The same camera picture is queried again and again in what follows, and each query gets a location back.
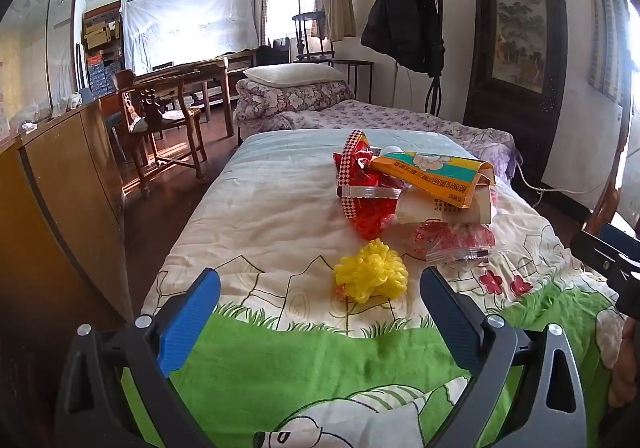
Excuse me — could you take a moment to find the carved wooden chair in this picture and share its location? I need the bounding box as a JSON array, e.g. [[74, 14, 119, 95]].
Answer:
[[112, 69, 208, 199]]

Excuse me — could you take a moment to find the red checkered snack bag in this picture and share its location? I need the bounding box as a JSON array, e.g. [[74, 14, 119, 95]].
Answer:
[[333, 129, 406, 240]]

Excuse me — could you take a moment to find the dark framed painting panel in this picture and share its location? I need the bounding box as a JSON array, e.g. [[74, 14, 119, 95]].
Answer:
[[462, 0, 571, 184]]

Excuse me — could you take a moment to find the shelf with boxes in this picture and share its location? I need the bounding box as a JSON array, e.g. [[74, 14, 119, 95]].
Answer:
[[81, 0, 126, 96]]

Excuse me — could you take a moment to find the purple floral bedsheet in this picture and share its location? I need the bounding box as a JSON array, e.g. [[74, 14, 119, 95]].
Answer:
[[280, 98, 523, 179]]

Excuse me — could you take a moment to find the yellow pompom ribbon flower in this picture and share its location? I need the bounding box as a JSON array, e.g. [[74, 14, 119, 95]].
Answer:
[[333, 238, 409, 303]]

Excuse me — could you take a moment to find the wooden panel cabinet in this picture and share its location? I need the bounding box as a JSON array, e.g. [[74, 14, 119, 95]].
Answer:
[[0, 95, 131, 329]]

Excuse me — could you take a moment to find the dark wooden stand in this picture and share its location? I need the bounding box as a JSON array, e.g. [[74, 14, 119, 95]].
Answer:
[[291, 0, 337, 64]]

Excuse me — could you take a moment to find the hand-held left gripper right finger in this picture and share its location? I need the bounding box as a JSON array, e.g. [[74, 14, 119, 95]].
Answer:
[[419, 266, 588, 448]]

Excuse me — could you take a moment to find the cartoon printed blanket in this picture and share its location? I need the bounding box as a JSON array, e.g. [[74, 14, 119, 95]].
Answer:
[[122, 128, 631, 448]]

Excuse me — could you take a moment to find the clear red wrapper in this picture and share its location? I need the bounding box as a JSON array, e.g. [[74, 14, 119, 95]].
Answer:
[[412, 222, 501, 265]]

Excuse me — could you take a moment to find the white plastic sheet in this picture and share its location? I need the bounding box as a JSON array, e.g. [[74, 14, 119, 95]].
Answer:
[[121, 0, 258, 71]]

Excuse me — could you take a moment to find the beige coat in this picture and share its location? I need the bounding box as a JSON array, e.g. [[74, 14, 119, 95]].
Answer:
[[322, 0, 357, 41]]

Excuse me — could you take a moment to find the striped curtain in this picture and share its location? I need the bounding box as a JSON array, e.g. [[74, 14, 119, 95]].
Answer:
[[585, 0, 633, 104]]

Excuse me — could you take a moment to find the wooden table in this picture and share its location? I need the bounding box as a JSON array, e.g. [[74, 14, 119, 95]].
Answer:
[[135, 55, 236, 139]]

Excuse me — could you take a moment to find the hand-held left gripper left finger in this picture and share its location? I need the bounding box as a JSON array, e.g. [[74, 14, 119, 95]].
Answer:
[[55, 267, 236, 448]]

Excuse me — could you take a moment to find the white paper cup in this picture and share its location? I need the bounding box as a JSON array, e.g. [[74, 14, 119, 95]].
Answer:
[[396, 188, 493, 227]]

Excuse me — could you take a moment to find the white cable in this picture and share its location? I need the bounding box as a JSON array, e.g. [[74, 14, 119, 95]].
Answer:
[[515, 163, 621, 196]]

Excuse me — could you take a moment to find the orange snack packet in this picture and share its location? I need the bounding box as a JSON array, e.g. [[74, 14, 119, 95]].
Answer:
[[369, 150, 497, 209]]

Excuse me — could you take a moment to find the round side table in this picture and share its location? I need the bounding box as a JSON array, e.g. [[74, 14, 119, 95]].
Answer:
[[330, 59, 375, 101]]

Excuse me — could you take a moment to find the white pillow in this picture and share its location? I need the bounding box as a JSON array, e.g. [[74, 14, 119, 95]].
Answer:
[[242, 63, 346, 88]]

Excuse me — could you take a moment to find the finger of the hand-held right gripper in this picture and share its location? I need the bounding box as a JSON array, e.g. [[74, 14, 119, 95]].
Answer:
[[570, 223, 640, 286]]

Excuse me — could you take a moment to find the floral quilt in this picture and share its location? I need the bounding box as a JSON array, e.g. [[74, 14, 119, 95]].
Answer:
[[235, 78, 356, 131]]

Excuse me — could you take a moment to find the person's right hand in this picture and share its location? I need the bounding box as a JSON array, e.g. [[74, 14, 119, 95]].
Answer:
[[611, 318, 640, 411]]

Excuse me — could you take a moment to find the black jacket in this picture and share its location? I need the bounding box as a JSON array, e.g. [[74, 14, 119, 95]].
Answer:
[[361, 0, 446, 78]]

